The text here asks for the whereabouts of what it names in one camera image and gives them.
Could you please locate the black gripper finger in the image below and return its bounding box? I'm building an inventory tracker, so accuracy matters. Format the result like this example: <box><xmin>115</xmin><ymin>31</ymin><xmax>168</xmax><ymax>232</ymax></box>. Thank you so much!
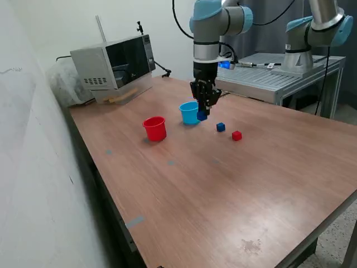
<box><xmin>205</xmin><ymin>83</ymin><xmax>223</xmax><ymax>116</ymax></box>
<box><xmin>190</xmin><ymin>80</ymin><xmax>206</xmax><ymax>112</ymax></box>

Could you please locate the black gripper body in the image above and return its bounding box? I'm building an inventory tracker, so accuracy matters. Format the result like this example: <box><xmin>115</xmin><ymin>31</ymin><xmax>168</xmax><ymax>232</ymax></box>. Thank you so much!
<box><xmin>192</xmin><ymin>61</ymin><xmax>219</xmax><ymax>88</ymax></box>

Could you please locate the aluminium robot base table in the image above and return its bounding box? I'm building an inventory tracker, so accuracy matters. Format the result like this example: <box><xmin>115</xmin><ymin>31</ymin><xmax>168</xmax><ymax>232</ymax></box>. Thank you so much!
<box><xmin>196</xmin><ymin>52</ymin><xmax>346</xmax><ymax>119</ymax></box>

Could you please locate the blue plastic cup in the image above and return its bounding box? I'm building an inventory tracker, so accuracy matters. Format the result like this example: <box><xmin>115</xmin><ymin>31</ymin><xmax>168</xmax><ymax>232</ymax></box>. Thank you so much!
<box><xmin>178</xmin><ymin>101</ymin><xmax>202</xmax><ymax>125</ymax></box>

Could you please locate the red plastic cup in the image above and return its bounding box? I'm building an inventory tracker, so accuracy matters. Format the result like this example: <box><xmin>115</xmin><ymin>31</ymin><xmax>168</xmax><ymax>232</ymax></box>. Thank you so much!
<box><xmin>142</xmin><ymin>116</ymin><xmax>168</xmax><ymax>142</ymax></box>

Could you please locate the clear acrylic microwave stand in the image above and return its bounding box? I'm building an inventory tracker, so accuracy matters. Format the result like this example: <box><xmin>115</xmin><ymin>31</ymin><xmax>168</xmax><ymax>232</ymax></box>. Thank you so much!
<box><xmin>91</xmin><ymin>71</ymin><xmax>154</xmax><ymax>106</ymax></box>

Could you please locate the dark grey curtain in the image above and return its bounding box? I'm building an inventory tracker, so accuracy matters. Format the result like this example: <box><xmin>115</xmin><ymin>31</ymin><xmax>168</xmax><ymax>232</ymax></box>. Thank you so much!
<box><xmin>221</xmin><ymin>0</ymin><xmax>357</xmax><ymax>95</ymax></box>

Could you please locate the wooden stick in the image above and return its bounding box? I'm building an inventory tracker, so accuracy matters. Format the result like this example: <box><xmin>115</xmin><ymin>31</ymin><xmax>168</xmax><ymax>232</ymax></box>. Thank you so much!
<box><xmin>103</xmin><ymin>88</ymin><xmax>139</xmax><ymax>104</ymax></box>

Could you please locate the silver microwave oven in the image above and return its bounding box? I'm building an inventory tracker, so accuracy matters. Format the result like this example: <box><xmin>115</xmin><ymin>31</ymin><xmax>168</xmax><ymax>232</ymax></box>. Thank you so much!
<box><xmin>69</xmin><ymin>33</ymin><xmax>156</xmax><ymax>92</ymax></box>

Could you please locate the thin white rod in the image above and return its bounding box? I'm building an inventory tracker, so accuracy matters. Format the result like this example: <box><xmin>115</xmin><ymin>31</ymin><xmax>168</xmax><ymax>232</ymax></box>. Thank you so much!
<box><xmin>95</xmin><ymin>15</ymin><xmax>107</xmax><ymax>42</ymax></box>

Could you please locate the long grey tape strip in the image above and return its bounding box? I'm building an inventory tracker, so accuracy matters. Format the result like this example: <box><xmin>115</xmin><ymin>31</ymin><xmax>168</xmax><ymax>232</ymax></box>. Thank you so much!
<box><xmin>124</xmin><ymin>215</ymin><xmax>145</xmax><ymax>229</ymax></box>

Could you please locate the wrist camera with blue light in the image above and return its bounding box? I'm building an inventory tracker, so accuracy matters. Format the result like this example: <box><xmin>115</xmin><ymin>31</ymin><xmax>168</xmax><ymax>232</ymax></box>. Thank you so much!
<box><xmin>218</xmin><ymin>55</ymin><xmax>238</xmax><ymax>71</ymax></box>

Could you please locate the cable with silver connector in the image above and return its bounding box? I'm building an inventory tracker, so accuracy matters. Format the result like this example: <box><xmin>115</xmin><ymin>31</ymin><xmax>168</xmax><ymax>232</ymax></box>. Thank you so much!
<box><xmin>236</xmin><ymin>61</ymin><xmax>283</xmax><ymax>69</ymax></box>

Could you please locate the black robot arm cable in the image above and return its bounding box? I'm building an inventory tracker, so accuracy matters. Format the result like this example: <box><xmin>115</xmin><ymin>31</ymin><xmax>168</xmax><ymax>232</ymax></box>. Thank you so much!
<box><xmin>171</xmin><ymin>0</ymin><xmax>296</xmax><ymax>64</ymax></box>

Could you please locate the black hanging base cable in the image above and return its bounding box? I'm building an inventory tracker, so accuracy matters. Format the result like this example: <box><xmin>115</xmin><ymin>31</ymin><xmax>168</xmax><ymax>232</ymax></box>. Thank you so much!
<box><xmin>313</xmin><ymin>46</ymin><xmax>331</xmax><ymax>116</ymax></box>

